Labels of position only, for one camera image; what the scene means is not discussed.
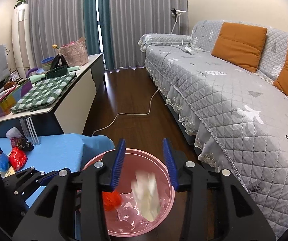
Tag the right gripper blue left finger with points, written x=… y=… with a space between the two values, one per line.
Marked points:
x=118 y=160

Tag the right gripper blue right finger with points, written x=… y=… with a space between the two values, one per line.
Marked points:
x=169 y=157

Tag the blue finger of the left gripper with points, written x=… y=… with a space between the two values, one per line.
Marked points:
x=47 y=178

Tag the red plastic bag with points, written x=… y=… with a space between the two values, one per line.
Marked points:
x=111 y=200

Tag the red wrapper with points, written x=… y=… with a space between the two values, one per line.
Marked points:
x=17 y=158

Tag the blue plastic bag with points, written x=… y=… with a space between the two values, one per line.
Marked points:
x=4 y=161

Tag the white paper carton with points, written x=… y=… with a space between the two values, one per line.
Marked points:
x=145 y=192

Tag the white foam net roll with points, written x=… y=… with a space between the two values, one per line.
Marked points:
x=13 y=133

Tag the clear plastic tube bundle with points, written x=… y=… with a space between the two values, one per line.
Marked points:
x=29 y=130

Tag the yellow tissue pack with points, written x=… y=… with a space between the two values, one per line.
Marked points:
x=10 y=171

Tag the blue table mat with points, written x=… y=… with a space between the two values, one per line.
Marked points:
x=67 y=150

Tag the pink plastic basin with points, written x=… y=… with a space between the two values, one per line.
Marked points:
x=124 y=193

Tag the white dark coffee table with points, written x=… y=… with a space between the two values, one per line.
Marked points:
x=68 y=114

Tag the grey quilted sofa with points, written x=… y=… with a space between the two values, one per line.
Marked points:
x=238 y=118

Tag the colourful storage box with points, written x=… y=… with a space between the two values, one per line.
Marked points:
x=9 y=97

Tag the green checkered cloth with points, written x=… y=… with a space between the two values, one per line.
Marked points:
x=44 y=93

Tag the brown plush toy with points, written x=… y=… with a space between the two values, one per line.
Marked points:
x=9 y=84

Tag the dark green tray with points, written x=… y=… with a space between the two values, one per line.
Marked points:
x=57 y=72

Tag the stacked plastic bowls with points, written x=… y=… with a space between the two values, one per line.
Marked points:
x=46 y=63

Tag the black hat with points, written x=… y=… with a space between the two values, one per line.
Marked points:
x=58 y=61

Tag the pink lace basket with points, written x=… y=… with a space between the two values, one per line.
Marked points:
x=75 y=53

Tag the white floor air conditioner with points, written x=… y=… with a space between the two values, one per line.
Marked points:
x=21 y=42

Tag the grey curtains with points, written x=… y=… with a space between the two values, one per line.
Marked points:
x=62 y=21

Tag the teal curtain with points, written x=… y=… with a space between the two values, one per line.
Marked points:
x=98 y=30

